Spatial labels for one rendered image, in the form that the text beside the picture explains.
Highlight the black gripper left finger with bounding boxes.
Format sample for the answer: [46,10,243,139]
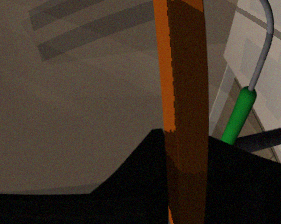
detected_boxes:
[0,128,169,224]

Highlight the orange handle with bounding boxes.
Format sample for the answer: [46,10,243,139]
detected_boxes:
[153,0,209,224]

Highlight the wavy thin wire on two black posts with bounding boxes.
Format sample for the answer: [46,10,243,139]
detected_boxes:
[221,0,281,152]

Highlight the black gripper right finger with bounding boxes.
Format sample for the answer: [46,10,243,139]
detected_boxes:
[204,135,281,224]

